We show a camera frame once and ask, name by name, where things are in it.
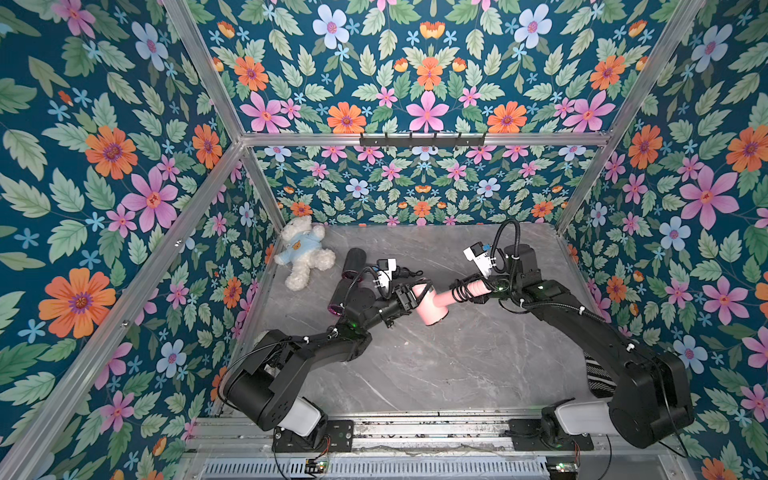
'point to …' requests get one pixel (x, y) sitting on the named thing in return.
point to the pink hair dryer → (429, 306)
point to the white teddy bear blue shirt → (303, 251)
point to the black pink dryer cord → (461, 292)
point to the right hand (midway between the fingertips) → (460, 281)
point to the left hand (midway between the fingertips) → (429, 285)
